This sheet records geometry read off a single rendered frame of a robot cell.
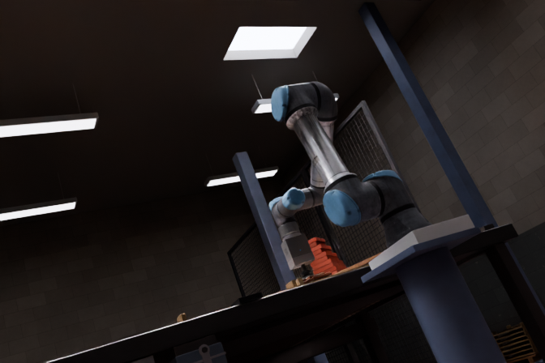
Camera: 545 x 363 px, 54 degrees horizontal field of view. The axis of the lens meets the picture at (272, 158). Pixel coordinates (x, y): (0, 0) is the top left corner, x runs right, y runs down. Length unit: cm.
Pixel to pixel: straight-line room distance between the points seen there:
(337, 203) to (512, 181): 563
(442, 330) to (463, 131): 599
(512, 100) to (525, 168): 81
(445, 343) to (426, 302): 11
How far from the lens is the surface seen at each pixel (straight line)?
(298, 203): 194
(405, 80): 645
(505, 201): 724
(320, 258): 288
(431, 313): 160
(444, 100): 764
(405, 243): 156
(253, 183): 420
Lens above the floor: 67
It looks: 22 degrees up
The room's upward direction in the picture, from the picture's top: 22 degrees counter-clockwise
